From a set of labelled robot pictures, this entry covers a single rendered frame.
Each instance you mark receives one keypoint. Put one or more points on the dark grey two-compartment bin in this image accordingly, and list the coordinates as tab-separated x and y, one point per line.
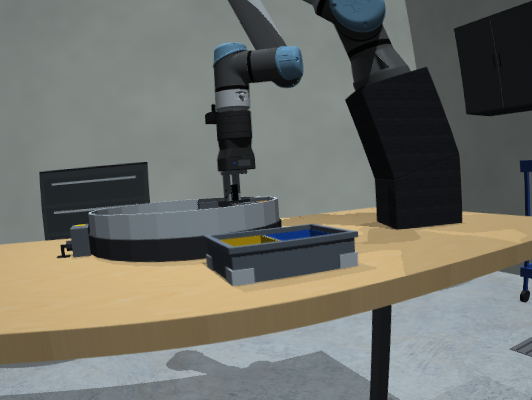
268	254

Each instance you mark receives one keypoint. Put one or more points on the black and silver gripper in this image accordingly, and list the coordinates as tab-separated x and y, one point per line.
234	136

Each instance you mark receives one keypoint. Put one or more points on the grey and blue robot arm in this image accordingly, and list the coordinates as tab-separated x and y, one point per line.
368	52

